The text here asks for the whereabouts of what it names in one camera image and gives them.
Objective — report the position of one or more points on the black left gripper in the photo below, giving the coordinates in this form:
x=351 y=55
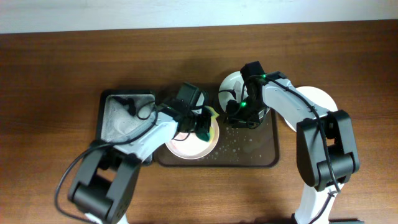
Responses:
x=202 y=125

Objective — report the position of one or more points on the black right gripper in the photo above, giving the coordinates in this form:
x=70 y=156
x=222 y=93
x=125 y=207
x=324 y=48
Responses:
x=237 y=117

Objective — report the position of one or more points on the green and yellow sponge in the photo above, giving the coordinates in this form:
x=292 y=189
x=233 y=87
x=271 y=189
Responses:
x=207 y=137

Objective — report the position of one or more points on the white plate with red stain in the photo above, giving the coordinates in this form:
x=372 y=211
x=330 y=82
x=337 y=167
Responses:
x=189 y=146

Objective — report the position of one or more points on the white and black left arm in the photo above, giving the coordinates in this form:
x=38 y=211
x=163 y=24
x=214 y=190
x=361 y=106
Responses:
x=104 y=184

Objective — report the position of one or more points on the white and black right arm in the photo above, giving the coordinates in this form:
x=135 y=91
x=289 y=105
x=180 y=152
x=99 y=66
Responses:
x=326 y=155

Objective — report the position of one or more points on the dark brown serving tray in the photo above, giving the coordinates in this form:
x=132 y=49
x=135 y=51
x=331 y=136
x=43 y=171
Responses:
x=241 y=147

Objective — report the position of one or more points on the clean white plate stack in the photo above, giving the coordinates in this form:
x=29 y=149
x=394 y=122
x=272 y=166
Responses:
x=317 y=97

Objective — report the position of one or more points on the black soapy water tray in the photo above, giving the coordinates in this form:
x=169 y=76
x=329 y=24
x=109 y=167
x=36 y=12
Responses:
x=124 y=114

